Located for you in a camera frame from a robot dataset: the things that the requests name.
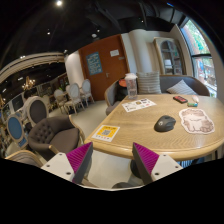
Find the cat-shaped mouse pad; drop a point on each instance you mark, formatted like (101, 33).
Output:
(196, 121)

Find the gold chandelier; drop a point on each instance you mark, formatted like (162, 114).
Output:
(29, 83)

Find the large window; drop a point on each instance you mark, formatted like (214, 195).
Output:
(202, 61)

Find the grey display cabinet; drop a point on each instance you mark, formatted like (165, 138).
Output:
(170, 56)

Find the clear plastic water jug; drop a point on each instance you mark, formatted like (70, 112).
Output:
(131, 84)

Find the small white pink object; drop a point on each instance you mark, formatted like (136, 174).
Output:
(195, 98)

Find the brown wooden door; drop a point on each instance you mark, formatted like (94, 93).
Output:
(113, 68)

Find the grey tufted armchair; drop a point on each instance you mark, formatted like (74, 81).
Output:
(55, 134)

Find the blue poster on door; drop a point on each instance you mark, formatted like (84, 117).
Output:
(94, 63)

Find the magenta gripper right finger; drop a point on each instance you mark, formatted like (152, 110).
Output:
(153, 166)

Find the red and black phone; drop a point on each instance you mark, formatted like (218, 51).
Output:
(180, 99)

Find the white striped cushion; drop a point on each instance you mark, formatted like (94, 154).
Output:
(181, 88)

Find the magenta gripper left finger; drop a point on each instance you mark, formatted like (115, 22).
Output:
(71, 166)

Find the yellow QR code sticker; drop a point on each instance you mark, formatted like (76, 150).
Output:
(106, 133)

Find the grey oval-back chair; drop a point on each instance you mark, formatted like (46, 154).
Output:
(37, 110)

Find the white paper notice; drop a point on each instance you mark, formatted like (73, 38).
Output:
(114, 53)

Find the grey sofa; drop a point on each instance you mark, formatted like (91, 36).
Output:
(115, 93)

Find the white dining chair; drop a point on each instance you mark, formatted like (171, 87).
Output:
(86, 91)
(75, 97)
(61, 100)

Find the striped grey cushion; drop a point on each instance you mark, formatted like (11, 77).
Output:
(148, 83)

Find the blue oval-back chair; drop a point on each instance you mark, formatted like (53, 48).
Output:
(16, 131)

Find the black computer mouse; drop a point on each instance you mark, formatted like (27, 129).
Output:
(165, 123)

